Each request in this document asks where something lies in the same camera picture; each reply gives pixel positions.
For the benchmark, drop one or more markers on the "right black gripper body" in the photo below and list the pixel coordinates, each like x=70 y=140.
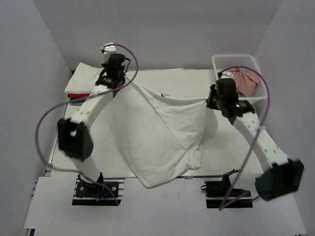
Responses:
x=214 y=102

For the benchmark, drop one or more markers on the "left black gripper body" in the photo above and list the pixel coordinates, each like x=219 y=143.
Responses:
x=105 y=66

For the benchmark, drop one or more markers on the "white t-shirt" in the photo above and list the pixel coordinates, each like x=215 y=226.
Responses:
x=83 y=80
x=159 y=136

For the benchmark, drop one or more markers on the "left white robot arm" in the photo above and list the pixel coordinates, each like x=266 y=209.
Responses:
x=74 y=133

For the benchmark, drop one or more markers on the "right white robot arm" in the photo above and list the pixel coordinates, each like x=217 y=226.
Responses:
x=281 y=175

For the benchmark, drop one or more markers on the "pink crumpled t-shirt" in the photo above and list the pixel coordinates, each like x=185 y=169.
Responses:
x=246 y=82

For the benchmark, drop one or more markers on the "white plastic basket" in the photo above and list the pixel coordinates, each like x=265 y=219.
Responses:
x=226 y=62

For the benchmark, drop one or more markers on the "folded red t-shirt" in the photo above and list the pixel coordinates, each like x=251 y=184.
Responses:
x=76 y=96

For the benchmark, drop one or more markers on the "folded blue t-shirt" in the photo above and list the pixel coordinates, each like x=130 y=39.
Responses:
x=77 y=100

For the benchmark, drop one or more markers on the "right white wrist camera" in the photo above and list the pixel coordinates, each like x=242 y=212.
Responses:
x=225 y=75

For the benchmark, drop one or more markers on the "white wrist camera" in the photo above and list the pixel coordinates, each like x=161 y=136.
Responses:
x=107 y=50
x=225 y=75

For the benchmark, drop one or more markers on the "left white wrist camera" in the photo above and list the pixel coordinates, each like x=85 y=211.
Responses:
x=107 y=50

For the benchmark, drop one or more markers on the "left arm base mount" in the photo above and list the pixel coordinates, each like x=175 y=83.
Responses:
x=89 y=194

